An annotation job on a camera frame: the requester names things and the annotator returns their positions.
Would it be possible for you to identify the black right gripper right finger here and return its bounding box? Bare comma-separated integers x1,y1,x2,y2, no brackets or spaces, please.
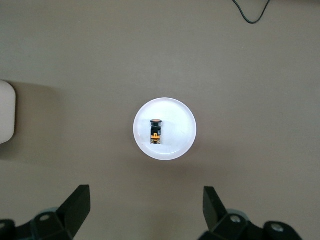
199,186,305,240

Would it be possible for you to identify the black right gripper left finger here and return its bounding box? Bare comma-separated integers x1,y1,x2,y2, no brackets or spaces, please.
0,184,91,240

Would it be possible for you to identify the orange push button switch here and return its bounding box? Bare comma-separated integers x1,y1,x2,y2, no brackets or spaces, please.
149,118,163,145

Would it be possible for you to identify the pink round plate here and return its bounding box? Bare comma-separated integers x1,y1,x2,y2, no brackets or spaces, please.
132,97,198,161

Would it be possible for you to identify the white lunch box grey handle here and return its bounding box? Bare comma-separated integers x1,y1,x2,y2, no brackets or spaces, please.
0,79,18,145

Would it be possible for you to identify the black looped thin cable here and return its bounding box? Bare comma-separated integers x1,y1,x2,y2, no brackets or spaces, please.
231,0,271,25

